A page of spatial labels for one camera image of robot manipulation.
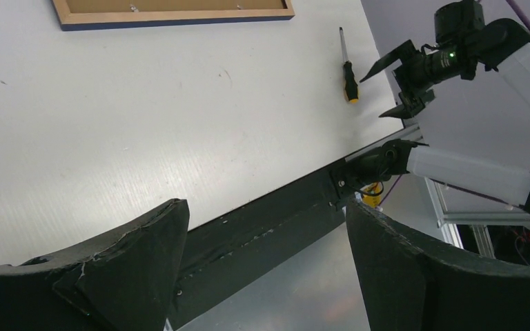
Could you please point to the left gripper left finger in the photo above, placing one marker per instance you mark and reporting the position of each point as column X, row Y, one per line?
column 122, row 279

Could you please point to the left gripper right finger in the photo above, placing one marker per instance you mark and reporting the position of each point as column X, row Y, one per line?
column 412, row 281

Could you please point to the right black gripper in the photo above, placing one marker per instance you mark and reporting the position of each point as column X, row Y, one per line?
column 417, row 73

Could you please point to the black yellow screwdriver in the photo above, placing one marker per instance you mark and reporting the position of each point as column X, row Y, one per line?
column 350, row 83

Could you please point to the blue wooden picture frame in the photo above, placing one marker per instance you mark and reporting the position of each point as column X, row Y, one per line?
column 104, row 15

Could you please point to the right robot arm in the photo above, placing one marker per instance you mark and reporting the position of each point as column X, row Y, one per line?
column 483, row 118

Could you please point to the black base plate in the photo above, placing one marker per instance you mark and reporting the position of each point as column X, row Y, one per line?
column 230, row 252

